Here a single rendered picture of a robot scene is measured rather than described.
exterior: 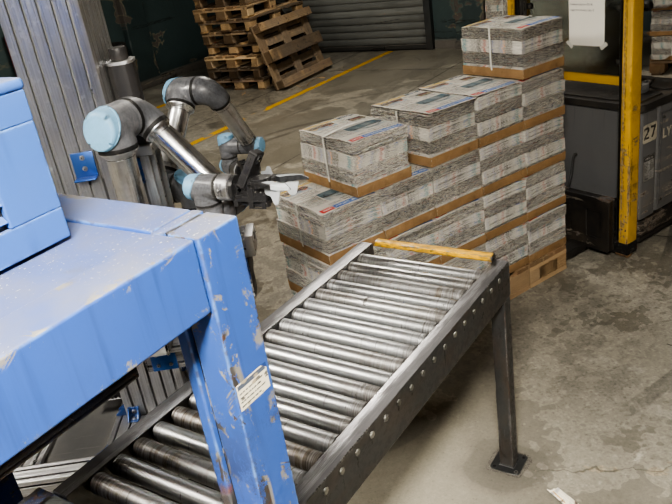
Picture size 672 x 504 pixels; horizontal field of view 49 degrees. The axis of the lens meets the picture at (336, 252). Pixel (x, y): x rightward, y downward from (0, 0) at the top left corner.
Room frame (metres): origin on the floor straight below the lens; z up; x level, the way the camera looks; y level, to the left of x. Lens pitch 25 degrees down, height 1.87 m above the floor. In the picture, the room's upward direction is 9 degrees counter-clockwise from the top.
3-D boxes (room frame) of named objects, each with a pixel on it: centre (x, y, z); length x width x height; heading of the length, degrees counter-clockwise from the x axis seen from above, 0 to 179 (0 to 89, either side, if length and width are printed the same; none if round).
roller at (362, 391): (1.62, 0.13, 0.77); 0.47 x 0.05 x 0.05; 53
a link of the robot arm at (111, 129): (2.11, 0.58, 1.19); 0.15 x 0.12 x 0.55; 154
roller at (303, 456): (1.41, 0.28, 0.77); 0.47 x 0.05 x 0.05; 53
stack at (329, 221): (3.10, -0.36, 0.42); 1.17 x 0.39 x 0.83; 123
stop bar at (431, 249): (2.20, -0.32, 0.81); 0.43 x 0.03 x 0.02; 53
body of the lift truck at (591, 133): (3.92, -1.64, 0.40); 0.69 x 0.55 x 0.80; 33
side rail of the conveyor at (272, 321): (1.83, 0.29, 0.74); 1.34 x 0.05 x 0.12; 143
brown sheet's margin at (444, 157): (3.17, -0.47, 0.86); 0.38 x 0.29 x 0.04; 34
